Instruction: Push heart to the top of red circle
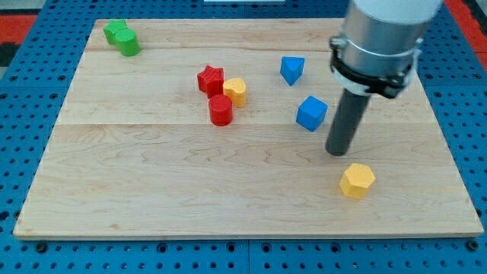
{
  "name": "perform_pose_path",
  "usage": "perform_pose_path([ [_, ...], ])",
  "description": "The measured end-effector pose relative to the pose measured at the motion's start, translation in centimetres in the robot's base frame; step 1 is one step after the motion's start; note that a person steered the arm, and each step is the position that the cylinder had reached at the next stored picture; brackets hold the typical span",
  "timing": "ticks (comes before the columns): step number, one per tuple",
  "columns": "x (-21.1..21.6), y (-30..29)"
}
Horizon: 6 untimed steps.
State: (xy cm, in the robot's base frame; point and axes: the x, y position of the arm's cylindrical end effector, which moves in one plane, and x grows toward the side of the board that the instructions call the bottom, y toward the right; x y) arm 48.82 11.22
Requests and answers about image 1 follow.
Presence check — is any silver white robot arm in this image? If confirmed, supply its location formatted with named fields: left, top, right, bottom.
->
left=329, top=0, right=444, bottom=99

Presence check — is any yellow heart block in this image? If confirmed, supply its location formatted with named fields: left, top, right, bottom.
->
left=223, top=78, right=247, bottom=107

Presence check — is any wooden board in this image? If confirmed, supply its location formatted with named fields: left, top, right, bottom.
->
left=14, top=18, right=484, bottom=241

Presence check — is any red cylinder block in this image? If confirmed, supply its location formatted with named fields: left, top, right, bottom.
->
left=208, top=94, right=233, bottom=126

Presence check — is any red star block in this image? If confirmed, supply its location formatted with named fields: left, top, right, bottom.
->
left=196, top=65, right=224, bottom=99

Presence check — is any blue cube block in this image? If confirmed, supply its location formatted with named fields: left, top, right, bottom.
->
left=296, top=96, right=328, bottom=132

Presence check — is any blue triangle block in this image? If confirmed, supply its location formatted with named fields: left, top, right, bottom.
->
left=280, top=56, right=305, bottom=86

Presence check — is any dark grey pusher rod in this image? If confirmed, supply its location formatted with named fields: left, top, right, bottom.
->
left=326, top=89, right=371, bottom=156

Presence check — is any yellow hexagon block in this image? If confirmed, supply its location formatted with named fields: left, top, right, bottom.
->
left=339, top=163, right=376, bottom=199

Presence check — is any green cylinder block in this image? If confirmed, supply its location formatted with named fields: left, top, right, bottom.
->
left=115, top=28, right=141, bottom=56

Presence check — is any green star block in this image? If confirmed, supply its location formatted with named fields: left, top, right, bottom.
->
left=103, top=19, right=127, bottom=45

